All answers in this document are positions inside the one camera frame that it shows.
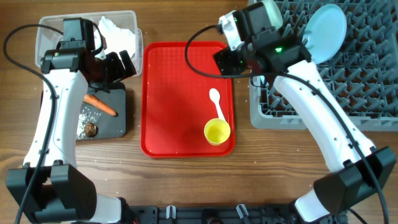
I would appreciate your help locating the white plastic spoon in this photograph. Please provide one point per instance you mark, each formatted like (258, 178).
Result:
(215, 98)

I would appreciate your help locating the orange carrot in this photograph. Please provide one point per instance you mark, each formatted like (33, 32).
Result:
(94, 101)

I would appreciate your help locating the black tray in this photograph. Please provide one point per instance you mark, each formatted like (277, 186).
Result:
(112, 124)

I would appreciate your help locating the white rice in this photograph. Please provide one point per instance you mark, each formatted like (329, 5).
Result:
(86, 116)

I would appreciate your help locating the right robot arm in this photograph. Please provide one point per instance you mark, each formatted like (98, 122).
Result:
(357, 169)

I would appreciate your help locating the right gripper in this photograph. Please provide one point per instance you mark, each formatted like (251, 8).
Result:
(226, 63)

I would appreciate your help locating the red plastic tray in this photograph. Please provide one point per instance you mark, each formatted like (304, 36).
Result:
(176, 105)

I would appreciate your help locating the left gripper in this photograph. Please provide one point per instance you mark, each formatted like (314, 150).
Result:
(118, 71)

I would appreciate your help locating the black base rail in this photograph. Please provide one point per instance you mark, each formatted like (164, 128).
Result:
(240, 214)

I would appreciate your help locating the yellow cup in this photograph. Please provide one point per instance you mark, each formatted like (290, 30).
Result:
(217, 131)

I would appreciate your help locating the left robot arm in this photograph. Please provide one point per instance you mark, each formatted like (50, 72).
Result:
(48, 187)

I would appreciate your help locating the clear plastic bin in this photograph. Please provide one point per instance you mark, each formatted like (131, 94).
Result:
(122, 19)

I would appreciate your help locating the grey dishwasher rack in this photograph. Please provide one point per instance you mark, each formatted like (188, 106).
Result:
(362, 75)

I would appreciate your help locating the white crumpled paper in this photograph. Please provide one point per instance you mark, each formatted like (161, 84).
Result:
(115, 39)

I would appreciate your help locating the green bowl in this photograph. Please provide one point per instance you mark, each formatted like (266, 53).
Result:
(273, 13)

